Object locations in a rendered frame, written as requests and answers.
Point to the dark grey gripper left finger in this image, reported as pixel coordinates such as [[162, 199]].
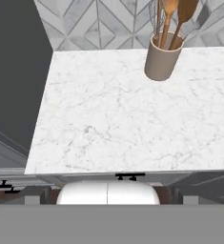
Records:
[[45, 197]]

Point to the white rounded object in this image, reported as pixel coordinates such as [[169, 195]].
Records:
[[107, 193]]

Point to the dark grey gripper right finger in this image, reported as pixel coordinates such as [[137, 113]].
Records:
[[177, 197]]

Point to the grey drawer front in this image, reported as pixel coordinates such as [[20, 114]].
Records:
[[8, 176], [85, 178]]

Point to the wooden spatula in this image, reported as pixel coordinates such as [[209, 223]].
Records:
[[185, 14]]

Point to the beige utensil pot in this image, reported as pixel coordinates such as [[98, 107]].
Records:
[[159, 63]]

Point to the wooden spoon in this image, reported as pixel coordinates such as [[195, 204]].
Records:
[[167, 22]]

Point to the dark grey tall cabinet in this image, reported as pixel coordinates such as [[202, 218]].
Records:
[[15, 70]]

